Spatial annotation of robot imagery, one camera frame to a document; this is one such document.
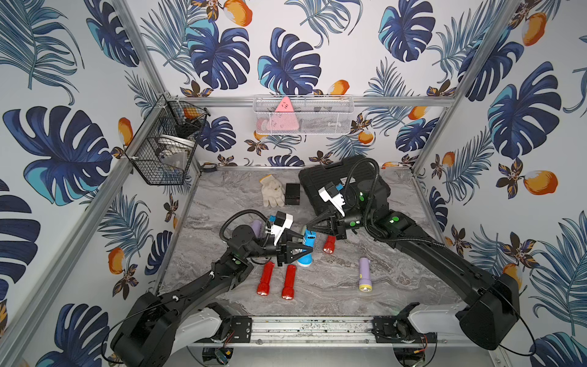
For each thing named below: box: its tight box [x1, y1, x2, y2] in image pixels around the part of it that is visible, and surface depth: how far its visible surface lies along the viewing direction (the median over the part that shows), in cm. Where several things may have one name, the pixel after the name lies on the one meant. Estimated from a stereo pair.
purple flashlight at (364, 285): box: [358, 256, 373, 293], surface depth 85 cm
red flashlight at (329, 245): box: [322, 235, 337, 255], surface depth 93 cm
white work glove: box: [259, 174, 286, 208], surface depth 112 cm
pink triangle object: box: [261, 96, 300, 131], surface depth 92 cm
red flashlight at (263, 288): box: [256, 260, 276, 297], surface depth 84 cm
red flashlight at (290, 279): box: [281, 264, 297, 300], surface depth 83 cm
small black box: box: [284, 183, 301, 205], surface depth 108 cm
